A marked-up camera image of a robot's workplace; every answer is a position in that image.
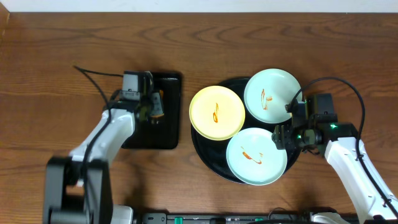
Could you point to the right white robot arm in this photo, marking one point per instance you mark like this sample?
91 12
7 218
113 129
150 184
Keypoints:
340 145

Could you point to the pale blue plate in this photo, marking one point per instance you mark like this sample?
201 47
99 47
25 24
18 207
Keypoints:
253 158
268 92

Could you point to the orange green sponge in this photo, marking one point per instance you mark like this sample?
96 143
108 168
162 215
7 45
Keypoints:
157 110

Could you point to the black rectangular tray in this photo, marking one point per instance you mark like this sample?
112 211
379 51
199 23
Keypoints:
163 135

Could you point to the yellow plate with sauce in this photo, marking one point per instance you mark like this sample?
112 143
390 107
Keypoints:
217 113

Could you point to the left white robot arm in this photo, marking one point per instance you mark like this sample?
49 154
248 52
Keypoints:
78 186

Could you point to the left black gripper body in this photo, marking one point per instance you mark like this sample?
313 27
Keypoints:
145 105

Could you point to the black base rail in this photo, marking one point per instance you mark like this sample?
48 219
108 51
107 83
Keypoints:
163 218

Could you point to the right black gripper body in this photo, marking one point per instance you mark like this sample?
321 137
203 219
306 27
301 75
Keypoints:
293 137

